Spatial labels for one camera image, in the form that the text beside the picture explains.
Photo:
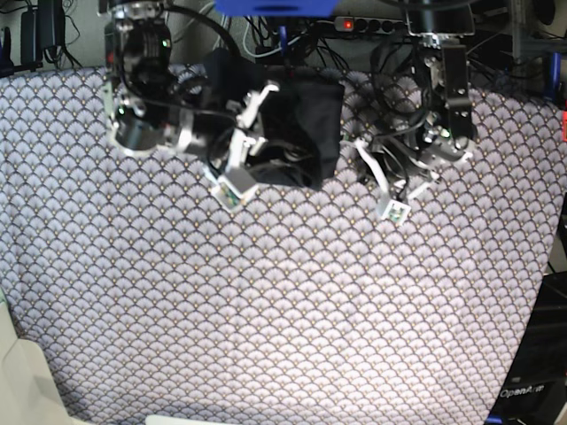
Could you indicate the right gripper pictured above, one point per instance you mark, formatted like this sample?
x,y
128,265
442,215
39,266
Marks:
x,y
220,138

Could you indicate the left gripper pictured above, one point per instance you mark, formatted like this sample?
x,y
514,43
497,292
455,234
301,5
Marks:
x,y
393,160

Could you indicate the dark grey T-shirt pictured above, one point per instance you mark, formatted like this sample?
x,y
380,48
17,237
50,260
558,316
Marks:
x,y
301,121

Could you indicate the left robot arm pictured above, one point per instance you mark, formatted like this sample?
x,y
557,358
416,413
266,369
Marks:
x,y
438,65

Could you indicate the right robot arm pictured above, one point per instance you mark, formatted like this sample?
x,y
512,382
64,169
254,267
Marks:
x,y
150,109

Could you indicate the black power strip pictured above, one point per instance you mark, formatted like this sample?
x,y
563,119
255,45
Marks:
x,y
367,26

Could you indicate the red clamp right edge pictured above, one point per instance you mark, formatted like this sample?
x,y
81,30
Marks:
x,y
564,126

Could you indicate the fan-patterned tablecloth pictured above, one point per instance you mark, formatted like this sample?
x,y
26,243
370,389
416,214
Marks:
x,y
146,296

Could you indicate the blue clamp at right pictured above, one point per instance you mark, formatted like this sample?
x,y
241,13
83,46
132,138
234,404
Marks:
x,y
551,72

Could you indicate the black OpenArm box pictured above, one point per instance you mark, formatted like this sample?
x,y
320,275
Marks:
x,y
534,391

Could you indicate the cream plastic bin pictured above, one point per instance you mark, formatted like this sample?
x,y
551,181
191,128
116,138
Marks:
x,y
28,392

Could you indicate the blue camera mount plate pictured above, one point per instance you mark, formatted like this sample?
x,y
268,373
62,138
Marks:
x,y
276,8

